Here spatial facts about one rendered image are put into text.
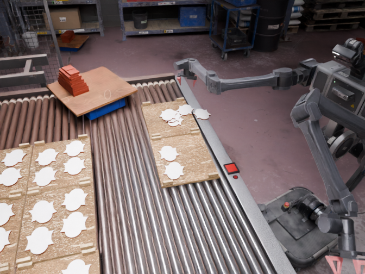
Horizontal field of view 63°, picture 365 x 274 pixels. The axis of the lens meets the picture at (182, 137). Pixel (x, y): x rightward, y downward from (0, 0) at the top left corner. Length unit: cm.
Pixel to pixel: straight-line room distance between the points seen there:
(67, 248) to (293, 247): 158
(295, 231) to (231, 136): 145
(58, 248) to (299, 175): 242
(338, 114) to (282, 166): 202
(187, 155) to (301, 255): 112
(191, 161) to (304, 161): 185
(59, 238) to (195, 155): 89
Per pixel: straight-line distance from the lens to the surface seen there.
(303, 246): 247
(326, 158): 123
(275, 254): 157
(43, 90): 266
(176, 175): 174
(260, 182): 308
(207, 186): 173
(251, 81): 164
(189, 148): 192
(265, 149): 345
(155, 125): 211
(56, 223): 166
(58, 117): 235
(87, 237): 157
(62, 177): 186
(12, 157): 209
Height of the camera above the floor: 223
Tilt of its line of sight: 40 degrees down
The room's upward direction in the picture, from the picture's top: 2 degrees clockwise
